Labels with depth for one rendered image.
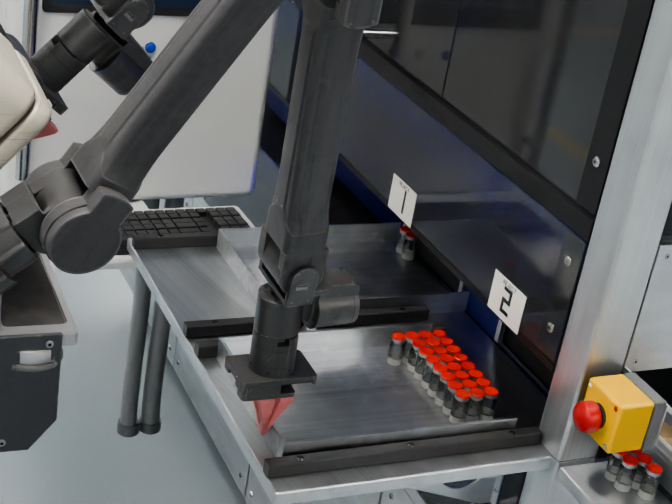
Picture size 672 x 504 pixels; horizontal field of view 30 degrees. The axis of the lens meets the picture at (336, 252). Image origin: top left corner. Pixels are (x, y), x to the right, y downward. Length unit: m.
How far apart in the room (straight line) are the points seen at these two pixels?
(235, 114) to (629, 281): 1.05
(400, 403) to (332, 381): 0.10
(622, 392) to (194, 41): 0.71
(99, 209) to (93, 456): 1.85
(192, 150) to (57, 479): 0.94
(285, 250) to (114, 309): 2.28
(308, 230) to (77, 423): 1.84
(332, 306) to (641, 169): 0.40
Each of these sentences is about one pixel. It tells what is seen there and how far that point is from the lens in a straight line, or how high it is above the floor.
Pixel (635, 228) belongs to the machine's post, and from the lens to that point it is 1.58.
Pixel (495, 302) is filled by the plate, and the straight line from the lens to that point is 1.81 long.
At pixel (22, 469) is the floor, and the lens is 3.03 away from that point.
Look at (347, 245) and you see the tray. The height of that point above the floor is 0.88.
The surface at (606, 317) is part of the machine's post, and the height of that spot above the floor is 1.10.
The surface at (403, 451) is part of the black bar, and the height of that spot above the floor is 0.90.
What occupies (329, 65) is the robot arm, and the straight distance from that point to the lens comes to 1.32.
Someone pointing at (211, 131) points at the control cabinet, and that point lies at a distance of 2.42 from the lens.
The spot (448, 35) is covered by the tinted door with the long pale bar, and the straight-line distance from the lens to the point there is 1.94.
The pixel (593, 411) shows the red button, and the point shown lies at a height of 1.01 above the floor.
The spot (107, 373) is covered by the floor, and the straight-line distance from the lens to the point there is 3.39.
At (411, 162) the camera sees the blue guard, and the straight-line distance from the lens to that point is 2.02.
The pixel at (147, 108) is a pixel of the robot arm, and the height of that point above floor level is 1.37.
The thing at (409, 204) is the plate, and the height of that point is 1.02.
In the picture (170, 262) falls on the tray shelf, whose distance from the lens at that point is 2.04.
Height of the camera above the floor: 1.80
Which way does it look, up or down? 25 degrees down
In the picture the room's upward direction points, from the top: 10 degrees clockwise
